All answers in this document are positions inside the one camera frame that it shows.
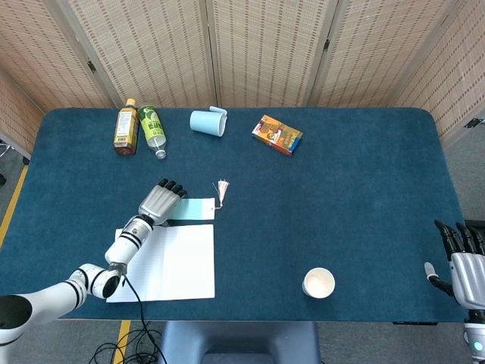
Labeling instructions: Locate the orange snack box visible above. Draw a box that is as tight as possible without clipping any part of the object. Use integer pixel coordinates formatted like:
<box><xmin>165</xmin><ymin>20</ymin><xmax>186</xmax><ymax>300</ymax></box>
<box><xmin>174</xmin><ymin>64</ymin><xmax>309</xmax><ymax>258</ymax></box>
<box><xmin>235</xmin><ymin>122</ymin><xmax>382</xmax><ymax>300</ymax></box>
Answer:
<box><xmin>251</xmin><ymin>115</ymin><xmax>304</xmax><ymax>157</ymax></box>

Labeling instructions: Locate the woven folding screen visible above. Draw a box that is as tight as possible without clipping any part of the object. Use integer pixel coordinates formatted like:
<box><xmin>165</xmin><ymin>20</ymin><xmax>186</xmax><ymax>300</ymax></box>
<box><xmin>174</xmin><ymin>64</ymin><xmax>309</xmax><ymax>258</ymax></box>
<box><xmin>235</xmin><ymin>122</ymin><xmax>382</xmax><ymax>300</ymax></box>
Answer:
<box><xmin>0</xmin><ymin>0</ymin><xmax>485</xmax><ymax>152</ymax></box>

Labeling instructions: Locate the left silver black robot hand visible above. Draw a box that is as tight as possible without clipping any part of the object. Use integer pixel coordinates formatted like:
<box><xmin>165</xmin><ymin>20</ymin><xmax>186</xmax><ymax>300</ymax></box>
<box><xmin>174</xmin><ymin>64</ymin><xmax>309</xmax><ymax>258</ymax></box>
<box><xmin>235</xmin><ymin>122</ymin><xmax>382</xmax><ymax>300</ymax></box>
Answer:
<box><xmin>138</xmin><ymin>178</ymin><xmax>188</xmax><ymax>227</ymax></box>

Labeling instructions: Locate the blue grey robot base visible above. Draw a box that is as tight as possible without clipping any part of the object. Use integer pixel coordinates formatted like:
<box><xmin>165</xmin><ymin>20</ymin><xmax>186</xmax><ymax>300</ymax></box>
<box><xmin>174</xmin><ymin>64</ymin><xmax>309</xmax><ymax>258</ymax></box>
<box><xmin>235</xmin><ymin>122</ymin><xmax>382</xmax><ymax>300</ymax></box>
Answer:
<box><xmin>158</xmin><ymin>321</ymin><xmax>321</xmax><ymax>364</ymax></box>

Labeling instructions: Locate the plain white paper cup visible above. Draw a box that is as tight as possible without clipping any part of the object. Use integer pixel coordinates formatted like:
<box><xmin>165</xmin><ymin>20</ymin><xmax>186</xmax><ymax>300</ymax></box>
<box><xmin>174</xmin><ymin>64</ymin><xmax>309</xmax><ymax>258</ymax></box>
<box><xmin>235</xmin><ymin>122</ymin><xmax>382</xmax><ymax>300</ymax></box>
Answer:
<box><xmin>304</xmin><ymin>268</ymin><xmax>335</xmax><ymax>297</ymax></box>

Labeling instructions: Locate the white lined notebook yellow spine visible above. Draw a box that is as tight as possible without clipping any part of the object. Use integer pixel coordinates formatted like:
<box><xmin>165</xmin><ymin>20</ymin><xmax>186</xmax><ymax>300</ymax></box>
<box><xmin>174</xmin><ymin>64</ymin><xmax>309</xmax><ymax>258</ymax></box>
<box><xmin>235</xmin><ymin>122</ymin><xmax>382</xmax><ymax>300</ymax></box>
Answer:
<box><xmin>105</xmin><ymin>224</ymin><xmax>216</xmax><ymax>303</ymax></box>

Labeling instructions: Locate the dark blue table cloth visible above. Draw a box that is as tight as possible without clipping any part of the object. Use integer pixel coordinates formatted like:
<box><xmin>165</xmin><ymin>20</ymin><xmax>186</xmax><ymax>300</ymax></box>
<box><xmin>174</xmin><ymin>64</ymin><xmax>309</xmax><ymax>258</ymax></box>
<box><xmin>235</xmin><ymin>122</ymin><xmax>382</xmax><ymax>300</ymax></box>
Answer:
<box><xmin>0</xmin><ymin>107</ymin><xmax>467</xmax><ymax>323</ymax></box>

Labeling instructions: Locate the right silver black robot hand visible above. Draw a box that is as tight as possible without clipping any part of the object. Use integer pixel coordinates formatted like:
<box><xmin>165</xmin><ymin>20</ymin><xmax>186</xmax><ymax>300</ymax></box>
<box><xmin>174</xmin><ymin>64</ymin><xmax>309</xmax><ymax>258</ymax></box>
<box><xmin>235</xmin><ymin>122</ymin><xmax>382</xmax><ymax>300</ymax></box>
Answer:
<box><xmin>424</xmin><ymin>218</ymin><xmax>485</xmax><ymax>312</ymax></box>

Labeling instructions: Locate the brown tea bottle yellow label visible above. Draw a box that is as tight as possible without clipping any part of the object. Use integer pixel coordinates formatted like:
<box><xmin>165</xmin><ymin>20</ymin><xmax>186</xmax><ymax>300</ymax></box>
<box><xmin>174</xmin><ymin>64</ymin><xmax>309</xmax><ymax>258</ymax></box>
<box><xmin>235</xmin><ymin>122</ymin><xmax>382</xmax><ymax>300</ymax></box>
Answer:
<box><xmin>113</xmin><ymin>98</ymin><xmax>140</xmax><ymax>156</ymax></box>

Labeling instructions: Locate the white paper cup green flower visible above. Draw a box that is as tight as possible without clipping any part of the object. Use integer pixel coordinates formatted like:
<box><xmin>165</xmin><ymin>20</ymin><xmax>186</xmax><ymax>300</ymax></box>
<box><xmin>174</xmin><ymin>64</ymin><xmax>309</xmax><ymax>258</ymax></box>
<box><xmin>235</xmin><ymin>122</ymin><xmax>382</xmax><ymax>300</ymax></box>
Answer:
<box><xmin>302</xmin><ymin>267</ymin><xmax>336</xmax><ymax>299</ymax></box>

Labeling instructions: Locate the clear bottle green label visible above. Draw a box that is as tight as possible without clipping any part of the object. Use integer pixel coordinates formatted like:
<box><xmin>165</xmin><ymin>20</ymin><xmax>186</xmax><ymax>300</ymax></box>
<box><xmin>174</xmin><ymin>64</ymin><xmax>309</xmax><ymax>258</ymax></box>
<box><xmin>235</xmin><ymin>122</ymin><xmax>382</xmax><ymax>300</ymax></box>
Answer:
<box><xmin>137</xmin><ymin>105</ymin><xmax>168</xmax><ymax>159</ymax></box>

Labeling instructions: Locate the black cable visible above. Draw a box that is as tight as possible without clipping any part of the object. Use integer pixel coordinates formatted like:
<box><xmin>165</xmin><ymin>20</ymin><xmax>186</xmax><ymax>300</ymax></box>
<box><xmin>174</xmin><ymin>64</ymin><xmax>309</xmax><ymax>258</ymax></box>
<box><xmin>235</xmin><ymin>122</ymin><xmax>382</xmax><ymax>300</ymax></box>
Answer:
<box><xmin>92</xmin><ymin>273</ymin><xmax>167</xmax><ymax>364</ymax></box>

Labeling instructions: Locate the light blue bookmark pink tassel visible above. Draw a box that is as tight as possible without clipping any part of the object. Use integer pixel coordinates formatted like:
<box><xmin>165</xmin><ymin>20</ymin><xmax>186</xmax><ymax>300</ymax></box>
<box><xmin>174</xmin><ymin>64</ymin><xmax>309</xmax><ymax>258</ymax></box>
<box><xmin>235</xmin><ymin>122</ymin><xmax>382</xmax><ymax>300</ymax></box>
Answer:
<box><xmin>171</xmin><ymin>179</ymin><xmax>231</xmax><ymax>221</ymax></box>

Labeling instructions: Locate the light blue mug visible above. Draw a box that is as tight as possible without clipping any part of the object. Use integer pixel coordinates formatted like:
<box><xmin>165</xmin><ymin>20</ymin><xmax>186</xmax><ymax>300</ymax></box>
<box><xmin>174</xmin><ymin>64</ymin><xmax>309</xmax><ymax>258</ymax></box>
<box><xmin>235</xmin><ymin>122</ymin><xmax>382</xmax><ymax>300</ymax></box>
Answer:
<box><xmin>189</xmin><ymin>106</ymin><xmax>229</xmax><ymax>138</ymax></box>

